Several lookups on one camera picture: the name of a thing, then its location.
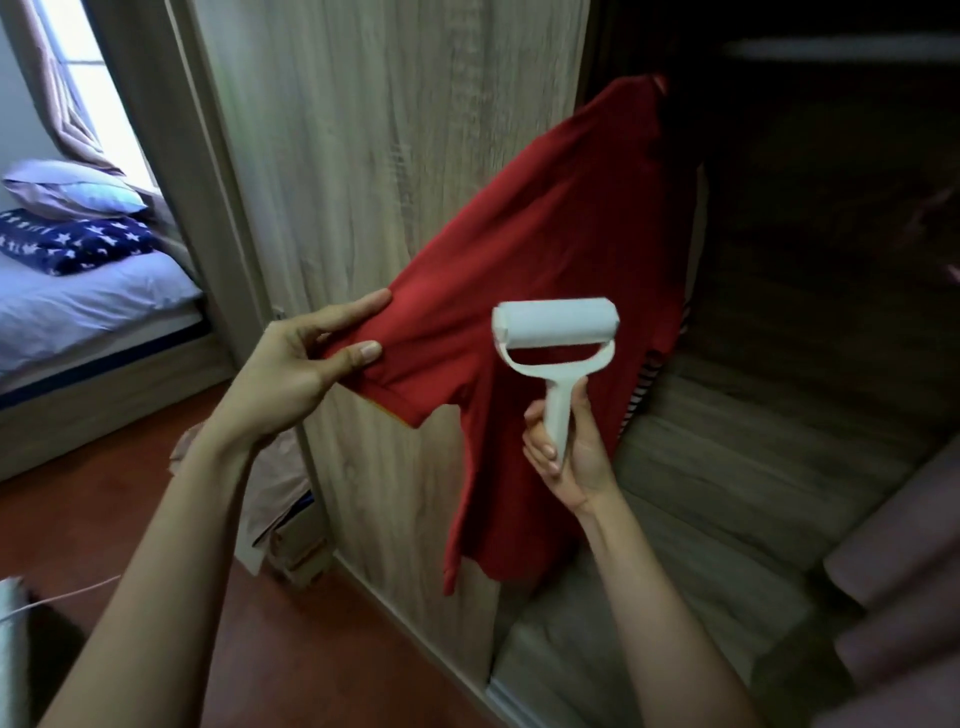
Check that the person's left thumb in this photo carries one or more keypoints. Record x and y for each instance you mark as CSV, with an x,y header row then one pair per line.
x,y
346,362

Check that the cardboard box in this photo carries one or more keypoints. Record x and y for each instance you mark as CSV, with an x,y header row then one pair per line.
x,y
300,536

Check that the folded mauve fabric pile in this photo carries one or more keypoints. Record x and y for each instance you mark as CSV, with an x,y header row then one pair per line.
x,y
900,585

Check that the person's right forearm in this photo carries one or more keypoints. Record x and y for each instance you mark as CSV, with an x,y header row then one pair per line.
x,y
660,622

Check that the wooden wardrobe door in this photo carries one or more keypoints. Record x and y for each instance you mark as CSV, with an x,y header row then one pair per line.
x,y
367,225

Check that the person's left forearm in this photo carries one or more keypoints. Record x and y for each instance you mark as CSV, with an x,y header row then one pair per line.
x,y
161,577

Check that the window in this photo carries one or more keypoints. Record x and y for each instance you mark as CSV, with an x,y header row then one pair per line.
x,y
94,82

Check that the bed with light sheet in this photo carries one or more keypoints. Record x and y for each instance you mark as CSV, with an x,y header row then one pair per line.
x,y
82,322

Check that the navy star print pillow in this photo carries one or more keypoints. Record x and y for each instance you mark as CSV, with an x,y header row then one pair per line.
x,y
71,240

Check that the light lilac pillow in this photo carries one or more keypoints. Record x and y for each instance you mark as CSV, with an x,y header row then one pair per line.
x,y
71,187

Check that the beige curtain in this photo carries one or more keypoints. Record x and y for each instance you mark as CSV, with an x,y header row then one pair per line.
x,y
56,82

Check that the beige plastic bag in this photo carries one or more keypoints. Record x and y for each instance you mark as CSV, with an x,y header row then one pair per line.
x,y
262,480

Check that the white lint roller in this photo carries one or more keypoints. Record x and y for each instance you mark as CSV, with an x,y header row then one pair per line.
x,y
555,352

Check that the person's left hand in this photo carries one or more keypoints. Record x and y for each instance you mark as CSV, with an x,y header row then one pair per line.
x,y
281,375

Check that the red shirt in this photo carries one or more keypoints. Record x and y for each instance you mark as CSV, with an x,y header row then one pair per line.
x,y
555,300

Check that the person's right hand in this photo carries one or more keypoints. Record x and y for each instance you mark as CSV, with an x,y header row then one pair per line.
x,y
581,465

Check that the person's right thumb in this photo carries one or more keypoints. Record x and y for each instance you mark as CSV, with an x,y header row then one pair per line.
x,y
581,409

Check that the white cloth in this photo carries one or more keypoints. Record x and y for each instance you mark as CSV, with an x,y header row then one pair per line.
x,y
11,652

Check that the striped garment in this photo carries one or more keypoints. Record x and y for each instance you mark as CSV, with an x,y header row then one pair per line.
x,y
646,390

